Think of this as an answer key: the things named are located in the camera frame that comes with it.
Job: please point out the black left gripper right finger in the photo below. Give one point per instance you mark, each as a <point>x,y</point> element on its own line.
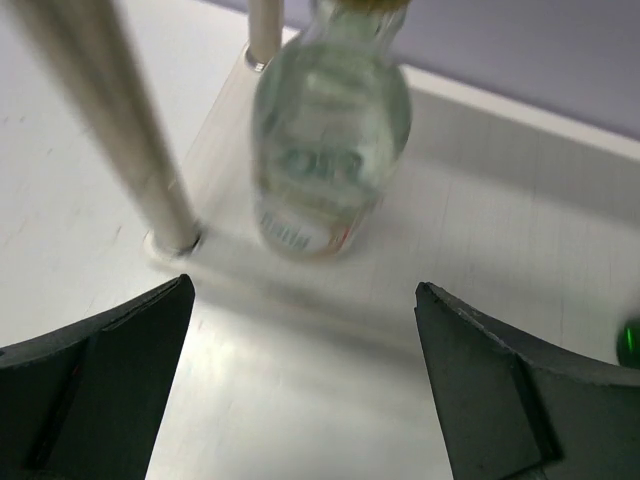
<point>513,406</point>

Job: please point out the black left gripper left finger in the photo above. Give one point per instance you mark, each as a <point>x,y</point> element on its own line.
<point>86,401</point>

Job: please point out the green bottle colourful label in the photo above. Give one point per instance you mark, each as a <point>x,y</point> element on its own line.
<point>627,344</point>

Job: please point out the clear Chang soda bottle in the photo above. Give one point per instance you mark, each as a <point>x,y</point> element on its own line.
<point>331,117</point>

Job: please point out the white two-tier shelf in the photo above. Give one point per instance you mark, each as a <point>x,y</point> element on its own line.
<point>522,215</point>

